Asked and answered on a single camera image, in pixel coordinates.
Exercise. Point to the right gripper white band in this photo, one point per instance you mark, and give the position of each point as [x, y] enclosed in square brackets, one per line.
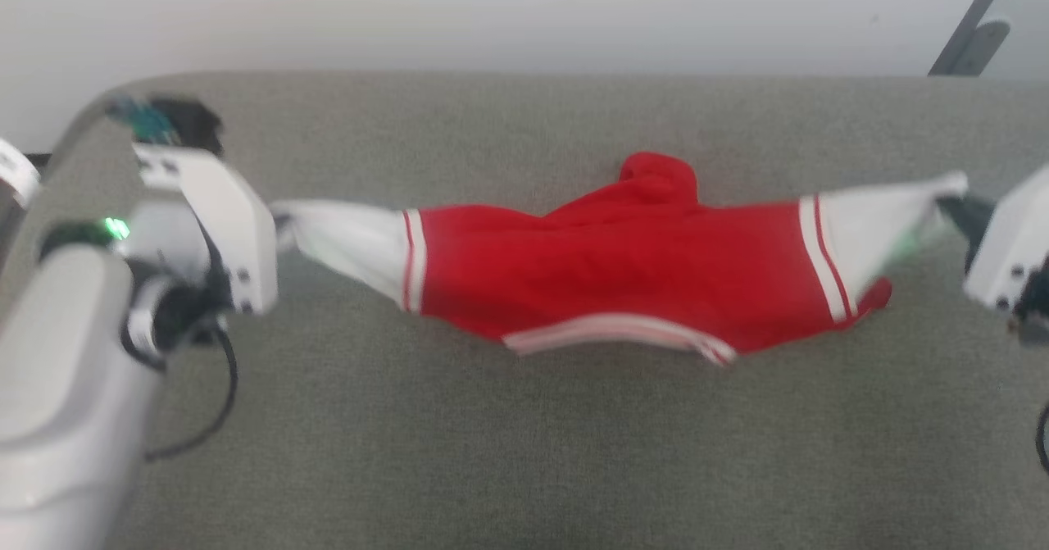
[1012, 247]

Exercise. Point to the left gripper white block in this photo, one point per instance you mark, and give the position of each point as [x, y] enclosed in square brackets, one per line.
[238, 230]

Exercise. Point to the red and white hooded jacket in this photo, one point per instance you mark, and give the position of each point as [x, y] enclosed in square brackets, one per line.
[615, 271]

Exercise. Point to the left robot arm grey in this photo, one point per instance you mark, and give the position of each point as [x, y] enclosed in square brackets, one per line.
[65, 386]

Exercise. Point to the grey slanted metal bar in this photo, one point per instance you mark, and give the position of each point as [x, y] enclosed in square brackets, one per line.
[975, 34]

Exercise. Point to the grey fabric sofa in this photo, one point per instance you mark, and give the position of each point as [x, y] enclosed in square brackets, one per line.
[524, 435]

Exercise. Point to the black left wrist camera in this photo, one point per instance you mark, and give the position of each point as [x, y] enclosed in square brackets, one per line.
[176, 120]

